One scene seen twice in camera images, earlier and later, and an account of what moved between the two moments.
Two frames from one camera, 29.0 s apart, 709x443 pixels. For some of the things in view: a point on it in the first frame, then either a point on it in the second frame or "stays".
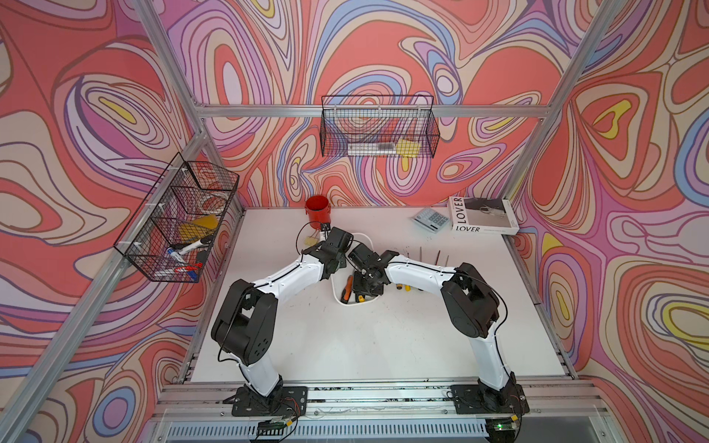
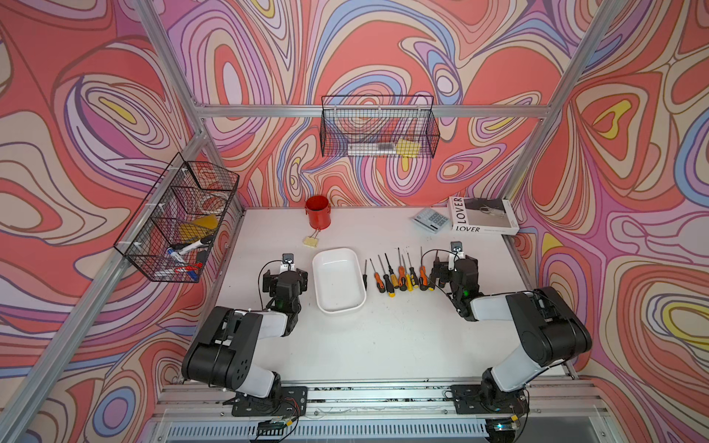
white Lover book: [482, 215] stays
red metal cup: [318, 209] stays
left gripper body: [341, 260] → [268, 283]
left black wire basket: [173, 235] stays
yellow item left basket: [201, 228] stays
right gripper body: [365, 285] → [441, 268]
